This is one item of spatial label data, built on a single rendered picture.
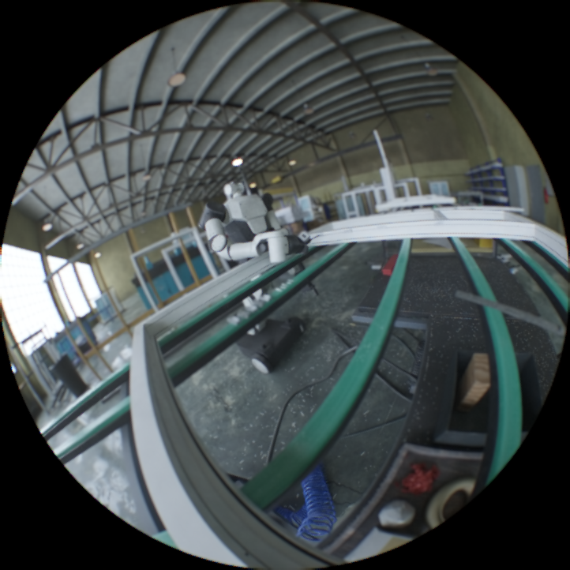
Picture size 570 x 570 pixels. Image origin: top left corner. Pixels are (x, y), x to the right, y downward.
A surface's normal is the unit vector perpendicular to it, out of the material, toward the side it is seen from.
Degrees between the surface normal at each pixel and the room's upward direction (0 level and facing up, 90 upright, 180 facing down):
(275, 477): 0
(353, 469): 0
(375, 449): 0
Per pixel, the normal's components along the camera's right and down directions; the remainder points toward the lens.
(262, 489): -0.30, -0.89
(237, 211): 0.06, 0.20
